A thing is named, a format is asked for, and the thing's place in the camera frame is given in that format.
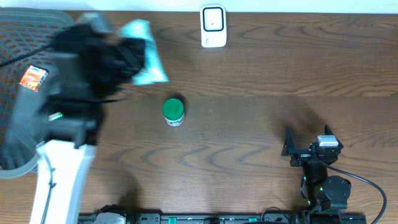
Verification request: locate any teal wet wipes pack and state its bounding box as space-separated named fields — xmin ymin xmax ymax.
xmin=119 ymin=19 xmax=169 ymax=86

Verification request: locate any small orange tissue pack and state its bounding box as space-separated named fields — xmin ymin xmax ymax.
xmin=19 ymin=65 xmax=49 ymax=92

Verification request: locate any green lid jar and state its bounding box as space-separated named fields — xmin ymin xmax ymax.
xmin=162 ymin=98 xmax=185 ymax=126

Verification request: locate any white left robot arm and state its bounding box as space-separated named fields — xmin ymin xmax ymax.
xmin=19 ymin=24 xmax=148 ymax=223

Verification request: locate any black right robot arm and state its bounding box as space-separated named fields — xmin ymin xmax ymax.
xmin=281 ymin=126 xmax=366 ymax=224

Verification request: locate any grey plastic mesh basket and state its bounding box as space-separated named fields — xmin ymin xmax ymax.
xmin=1 ymin=7 xmax=74 ymax=179

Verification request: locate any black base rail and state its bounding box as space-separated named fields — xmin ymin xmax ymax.
xmin=75 ymin=205 xmax=367 ymax=224

